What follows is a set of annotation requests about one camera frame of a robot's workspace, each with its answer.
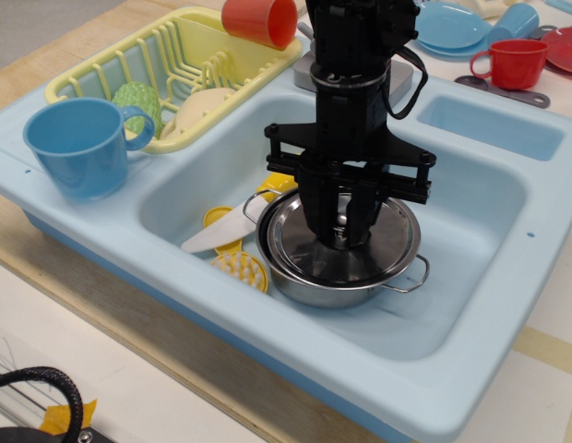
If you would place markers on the grey toy faucet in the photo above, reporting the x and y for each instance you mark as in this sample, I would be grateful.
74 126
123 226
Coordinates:
400 77

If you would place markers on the yellow dish drying rack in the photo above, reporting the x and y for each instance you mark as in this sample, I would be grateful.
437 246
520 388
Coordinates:
182 53

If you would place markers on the blue plastic cup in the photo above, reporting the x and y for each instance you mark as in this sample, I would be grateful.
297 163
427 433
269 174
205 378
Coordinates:
82 144

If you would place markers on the cream plastic plate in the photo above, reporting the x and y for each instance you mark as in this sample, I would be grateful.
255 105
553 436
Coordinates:
198 105

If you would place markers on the blue plates stack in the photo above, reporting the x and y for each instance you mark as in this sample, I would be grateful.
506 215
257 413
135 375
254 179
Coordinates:
451 30

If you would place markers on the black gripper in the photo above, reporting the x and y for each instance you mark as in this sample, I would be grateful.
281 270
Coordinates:
349 147

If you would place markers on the green toy fruit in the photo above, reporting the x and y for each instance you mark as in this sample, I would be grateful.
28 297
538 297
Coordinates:
143 96

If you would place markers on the red mug on table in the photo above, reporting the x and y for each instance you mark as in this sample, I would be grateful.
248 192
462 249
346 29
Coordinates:
514 64

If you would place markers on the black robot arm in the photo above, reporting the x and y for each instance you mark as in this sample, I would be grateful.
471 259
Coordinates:
355 37

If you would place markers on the grey plastic utensil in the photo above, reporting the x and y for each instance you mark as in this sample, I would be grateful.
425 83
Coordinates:
531 98

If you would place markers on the red plate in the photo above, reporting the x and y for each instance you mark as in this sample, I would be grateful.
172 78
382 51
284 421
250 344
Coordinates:
559 43

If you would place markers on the stainless steel pot lid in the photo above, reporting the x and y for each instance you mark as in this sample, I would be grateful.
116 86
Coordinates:
392 244

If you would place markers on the light blue toy sink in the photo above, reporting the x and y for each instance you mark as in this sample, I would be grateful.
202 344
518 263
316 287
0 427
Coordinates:
417 362

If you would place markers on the yellow dish brush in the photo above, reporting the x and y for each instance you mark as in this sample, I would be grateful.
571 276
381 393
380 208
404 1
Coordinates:
232 260

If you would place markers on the yellow handled toy knife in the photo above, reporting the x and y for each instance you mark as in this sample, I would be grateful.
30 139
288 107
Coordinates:
240 221

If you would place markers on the yellow tape piece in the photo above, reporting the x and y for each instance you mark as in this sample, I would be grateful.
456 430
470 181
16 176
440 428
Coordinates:
58 418

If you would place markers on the cream plastic item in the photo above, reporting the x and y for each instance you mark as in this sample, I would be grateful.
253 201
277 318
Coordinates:
491 8

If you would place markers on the blue cup on table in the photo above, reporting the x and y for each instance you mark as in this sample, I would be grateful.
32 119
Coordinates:
519 21

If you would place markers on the red cup in rack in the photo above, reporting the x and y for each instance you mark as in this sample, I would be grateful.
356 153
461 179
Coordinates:
267 22

